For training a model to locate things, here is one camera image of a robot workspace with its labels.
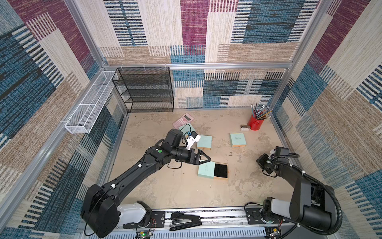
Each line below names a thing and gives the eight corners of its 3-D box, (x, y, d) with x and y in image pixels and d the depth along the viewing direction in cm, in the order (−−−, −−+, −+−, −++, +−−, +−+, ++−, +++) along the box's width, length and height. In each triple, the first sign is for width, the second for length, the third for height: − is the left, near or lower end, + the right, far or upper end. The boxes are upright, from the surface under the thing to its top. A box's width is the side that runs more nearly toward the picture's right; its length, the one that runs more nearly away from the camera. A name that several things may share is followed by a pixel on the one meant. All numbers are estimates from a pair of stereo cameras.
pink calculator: (178, 130, 111) (178, 128, 109) (171, 124, 115) (171, 122, 113) (193, 120, 117) (193, 118, 115) (186, 114, 121) (186, 112, 119)
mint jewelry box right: (231, 147, 100) (232, 144, 98) (229, 136, 106) (230, 133, 104) (245, 147, 100) (247, 144, 98) (242, 135, 106) (243, 133, 104)
